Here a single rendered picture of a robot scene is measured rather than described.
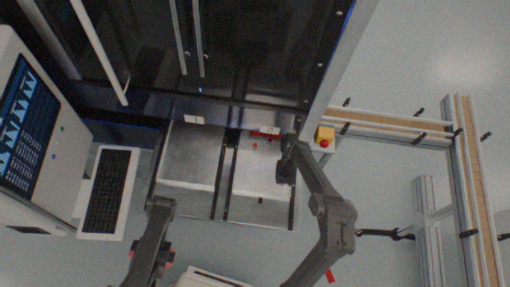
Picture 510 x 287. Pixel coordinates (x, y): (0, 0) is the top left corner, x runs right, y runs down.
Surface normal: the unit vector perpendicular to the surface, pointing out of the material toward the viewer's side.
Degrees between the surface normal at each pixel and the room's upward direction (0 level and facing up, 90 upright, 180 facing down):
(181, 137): 0
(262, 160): 0
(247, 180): 0
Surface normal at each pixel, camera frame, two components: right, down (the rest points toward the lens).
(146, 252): 0.27, -0.87
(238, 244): 0.07, -0.42
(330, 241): 0.31, -0.40
